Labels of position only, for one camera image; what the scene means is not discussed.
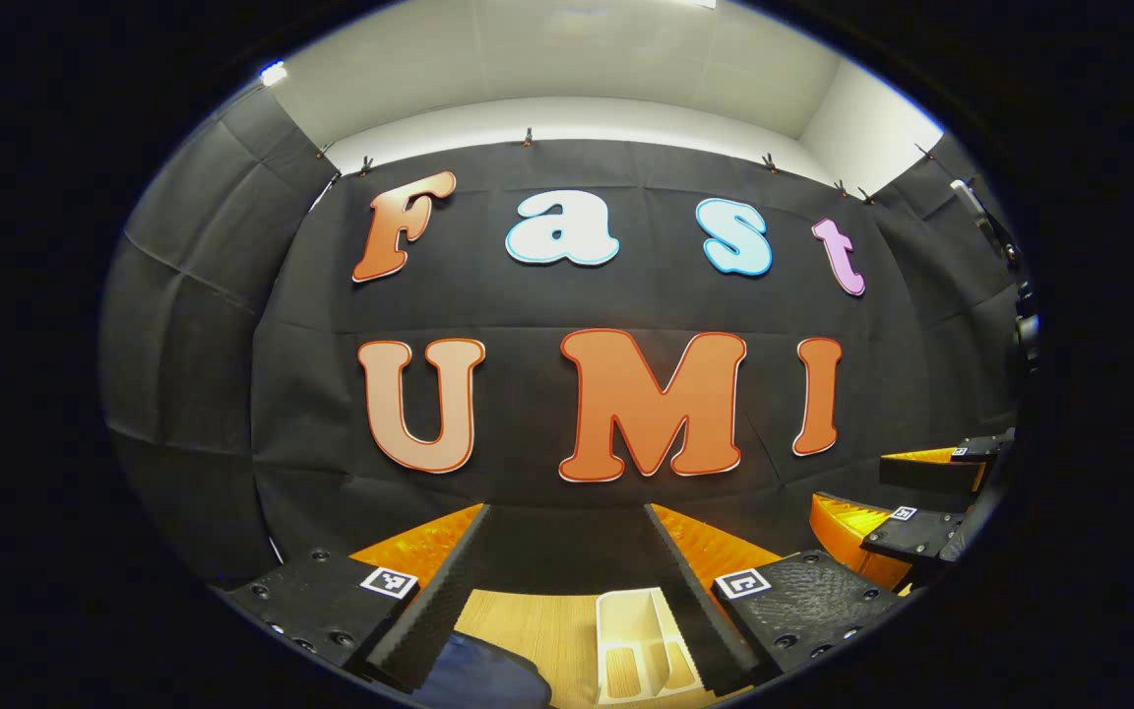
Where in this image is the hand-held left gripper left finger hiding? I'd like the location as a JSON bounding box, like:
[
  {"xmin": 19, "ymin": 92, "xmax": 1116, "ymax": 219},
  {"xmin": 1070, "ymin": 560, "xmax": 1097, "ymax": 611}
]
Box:
[{"xmin": 220, "ymin": 503, "xmax": 492, "ymax": 692}]

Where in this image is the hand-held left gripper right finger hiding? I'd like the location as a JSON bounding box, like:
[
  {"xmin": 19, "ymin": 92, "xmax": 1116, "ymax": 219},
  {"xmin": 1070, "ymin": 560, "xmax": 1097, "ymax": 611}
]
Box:
[{"xmin": 643, "ymin": 503, "xmax": 910, "ymax": 692}]

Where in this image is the white bookshelf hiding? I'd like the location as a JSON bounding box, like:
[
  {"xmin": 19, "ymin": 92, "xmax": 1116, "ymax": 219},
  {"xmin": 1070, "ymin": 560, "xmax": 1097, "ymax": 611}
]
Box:
[{"xmin": 595, "ymin": 588, "xmax": 702, "ymax": 706}]

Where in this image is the blue schoolbag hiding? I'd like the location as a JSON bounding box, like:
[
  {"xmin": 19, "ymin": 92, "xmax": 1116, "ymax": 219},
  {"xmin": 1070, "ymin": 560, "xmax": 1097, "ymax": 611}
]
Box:
[{"xmin": 414, "ymin": 632, "xmax": 554, "ymax": 709}]

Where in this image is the row of small cloth clamps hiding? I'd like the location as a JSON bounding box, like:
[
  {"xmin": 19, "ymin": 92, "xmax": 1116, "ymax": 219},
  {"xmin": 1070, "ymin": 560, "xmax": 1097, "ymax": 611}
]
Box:
[{"xmin": 316, "ymin": 126, "xmax": 934, "ymax": 206}]

